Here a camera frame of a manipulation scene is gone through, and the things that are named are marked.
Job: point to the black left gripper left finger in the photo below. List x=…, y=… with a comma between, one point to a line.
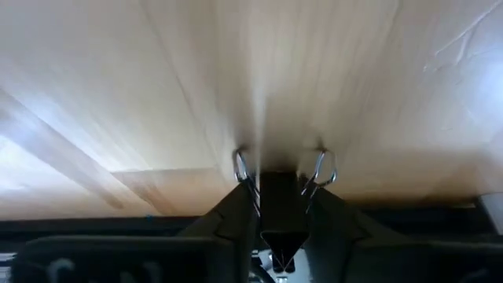
x=232, y=224

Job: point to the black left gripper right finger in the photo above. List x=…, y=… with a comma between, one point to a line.
x=334, y=236

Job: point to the black binder clip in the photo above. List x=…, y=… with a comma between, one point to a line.
x=283, y=204

